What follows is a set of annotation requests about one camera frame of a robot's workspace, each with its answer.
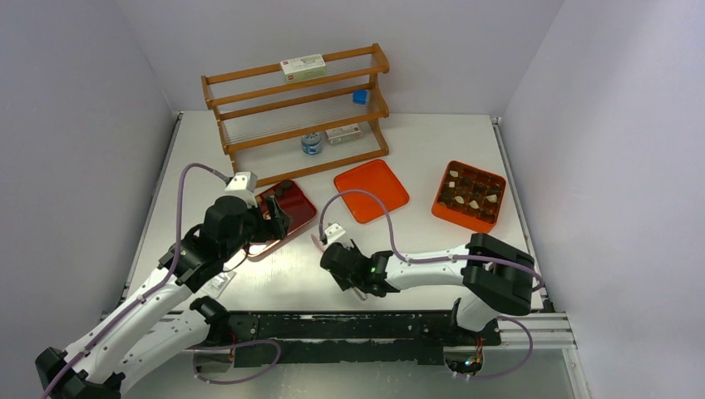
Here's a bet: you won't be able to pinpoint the dark red tray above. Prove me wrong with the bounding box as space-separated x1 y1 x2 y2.
247 180 318 262

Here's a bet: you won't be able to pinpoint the pink tongs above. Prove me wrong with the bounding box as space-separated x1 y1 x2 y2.
310 234 367 302

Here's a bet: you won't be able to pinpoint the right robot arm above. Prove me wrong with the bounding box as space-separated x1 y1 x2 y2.
320 234 540 344

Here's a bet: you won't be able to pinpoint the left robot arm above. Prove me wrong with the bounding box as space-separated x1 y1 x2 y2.
35 195 291 398

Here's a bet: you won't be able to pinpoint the clear plastic bag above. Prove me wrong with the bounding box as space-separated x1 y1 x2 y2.
200 273 235 299

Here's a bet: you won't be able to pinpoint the blue lidded jar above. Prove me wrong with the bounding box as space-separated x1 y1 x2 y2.
300 132 323 155

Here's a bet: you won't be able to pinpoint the wooden three-tier shelf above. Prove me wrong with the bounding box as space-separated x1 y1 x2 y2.
200 43 390 186

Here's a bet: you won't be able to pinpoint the orange box lid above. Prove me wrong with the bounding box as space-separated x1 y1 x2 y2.
333 160 410 224

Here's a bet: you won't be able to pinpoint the white red small box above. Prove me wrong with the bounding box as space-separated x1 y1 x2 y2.
324 124 362 145

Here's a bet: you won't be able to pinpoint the orange compartment box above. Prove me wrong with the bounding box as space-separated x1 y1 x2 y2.
431 160 507 234

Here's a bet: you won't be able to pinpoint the blue cube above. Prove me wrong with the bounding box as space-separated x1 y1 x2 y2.
352 90 370 105

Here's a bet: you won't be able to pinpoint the white green box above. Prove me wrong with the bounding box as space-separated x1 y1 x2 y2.
279 54 327 84

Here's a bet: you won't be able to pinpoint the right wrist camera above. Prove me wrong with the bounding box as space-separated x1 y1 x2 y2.
322 223 348 245

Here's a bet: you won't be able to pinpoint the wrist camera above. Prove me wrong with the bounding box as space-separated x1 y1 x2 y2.
224 171 259 209
322 223 348 245

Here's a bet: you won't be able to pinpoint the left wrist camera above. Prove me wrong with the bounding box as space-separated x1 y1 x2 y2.
224 171 259 209

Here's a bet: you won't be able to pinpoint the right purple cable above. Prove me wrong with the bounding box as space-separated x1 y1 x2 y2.
318 189 546 381

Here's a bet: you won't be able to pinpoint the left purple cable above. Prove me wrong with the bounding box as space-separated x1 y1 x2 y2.
41 162 229 399

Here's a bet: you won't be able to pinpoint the black base frame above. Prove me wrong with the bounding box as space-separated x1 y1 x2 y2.
189 296 501 367

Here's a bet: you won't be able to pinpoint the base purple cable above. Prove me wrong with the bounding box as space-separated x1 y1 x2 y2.
191 342 281 386

